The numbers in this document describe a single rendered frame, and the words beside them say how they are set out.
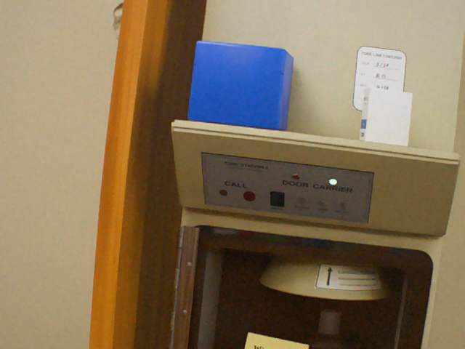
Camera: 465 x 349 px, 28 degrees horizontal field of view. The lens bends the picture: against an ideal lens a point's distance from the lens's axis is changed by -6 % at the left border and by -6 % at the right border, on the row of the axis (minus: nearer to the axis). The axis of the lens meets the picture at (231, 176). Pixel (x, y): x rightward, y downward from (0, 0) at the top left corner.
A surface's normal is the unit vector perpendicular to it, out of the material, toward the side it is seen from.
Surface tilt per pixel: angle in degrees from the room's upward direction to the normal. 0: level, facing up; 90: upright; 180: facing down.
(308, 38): 90
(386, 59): 90
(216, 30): 90
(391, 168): 135
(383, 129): 90
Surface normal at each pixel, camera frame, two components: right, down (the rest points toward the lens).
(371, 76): -0.15, 0.04
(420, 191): -0.18, 0.73
